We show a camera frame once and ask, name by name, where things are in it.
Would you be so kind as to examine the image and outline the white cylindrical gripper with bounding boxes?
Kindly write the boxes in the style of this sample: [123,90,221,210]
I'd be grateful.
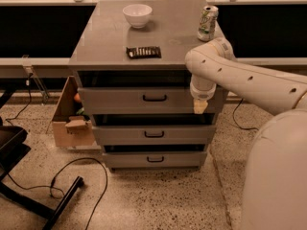
[190,75,216,114]

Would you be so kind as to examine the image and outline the grey top drawer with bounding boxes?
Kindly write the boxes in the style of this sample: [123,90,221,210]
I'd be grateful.
[77,86,229,115]

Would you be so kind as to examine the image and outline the grey drawer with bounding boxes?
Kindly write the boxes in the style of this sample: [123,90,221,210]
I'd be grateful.
[103,151,207,169]
[92,125,216,146]
[77,86,229,115]

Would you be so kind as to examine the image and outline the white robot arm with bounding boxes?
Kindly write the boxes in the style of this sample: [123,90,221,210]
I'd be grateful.
[185,37,307,230]

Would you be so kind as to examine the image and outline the grey drawer cabinet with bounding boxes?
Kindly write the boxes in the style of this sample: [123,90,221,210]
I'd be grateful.
[69,0,227,155]

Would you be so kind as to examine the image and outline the grey middle drawer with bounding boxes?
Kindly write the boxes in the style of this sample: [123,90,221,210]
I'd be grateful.
[92,125,216,146]

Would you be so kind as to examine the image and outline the grey bottom drawer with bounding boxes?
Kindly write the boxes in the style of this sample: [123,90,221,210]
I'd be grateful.
[103,151,207,169]

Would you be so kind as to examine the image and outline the green white soda can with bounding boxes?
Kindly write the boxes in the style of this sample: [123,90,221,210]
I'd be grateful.
[198,6,219,42]

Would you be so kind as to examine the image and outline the black snack bar wrapper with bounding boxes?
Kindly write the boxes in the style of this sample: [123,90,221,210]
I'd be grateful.
[126,46,161,59]

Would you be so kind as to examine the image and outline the white ceramic bowl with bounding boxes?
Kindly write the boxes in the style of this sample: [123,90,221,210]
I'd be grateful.
[123,4,153,29]

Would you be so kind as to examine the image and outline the orange fruit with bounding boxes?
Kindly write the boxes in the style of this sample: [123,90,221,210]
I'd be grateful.
[74,93,82,103]

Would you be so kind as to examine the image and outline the brown cardboard box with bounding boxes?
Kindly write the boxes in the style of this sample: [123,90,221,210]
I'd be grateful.
[52,76,95,149]

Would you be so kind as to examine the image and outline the black chair base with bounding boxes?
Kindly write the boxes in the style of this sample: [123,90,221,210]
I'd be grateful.
[0,89,85,230]

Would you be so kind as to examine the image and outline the black power adapter with cable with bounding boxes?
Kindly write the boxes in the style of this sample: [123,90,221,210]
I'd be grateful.
[232,99,259,131]

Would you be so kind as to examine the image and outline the black cable on left floor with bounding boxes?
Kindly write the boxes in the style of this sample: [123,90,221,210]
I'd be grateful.
[6,157,109,230]

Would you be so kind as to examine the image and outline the left wall socket with cable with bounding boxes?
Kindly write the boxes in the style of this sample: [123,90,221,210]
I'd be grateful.
[6,66,34,126]

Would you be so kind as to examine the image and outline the grey window rail frame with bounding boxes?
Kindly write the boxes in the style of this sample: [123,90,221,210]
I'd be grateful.
[0,0,307,81]

